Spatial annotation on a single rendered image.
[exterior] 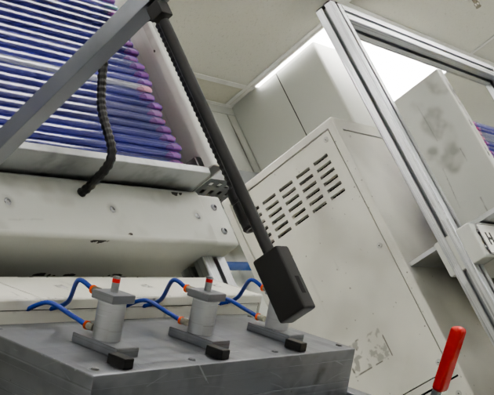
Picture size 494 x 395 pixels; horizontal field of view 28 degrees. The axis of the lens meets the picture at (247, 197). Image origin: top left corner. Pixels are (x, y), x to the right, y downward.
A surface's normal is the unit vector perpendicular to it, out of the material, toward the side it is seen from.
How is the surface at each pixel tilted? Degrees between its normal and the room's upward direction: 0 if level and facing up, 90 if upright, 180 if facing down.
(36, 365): 90
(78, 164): 180
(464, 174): 90
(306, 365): 132
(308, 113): 90
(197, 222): 90
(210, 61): 180
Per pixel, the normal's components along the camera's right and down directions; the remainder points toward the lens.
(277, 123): -0.61, -0.07
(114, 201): 0.69, -0.53
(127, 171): 0.39, 0.84
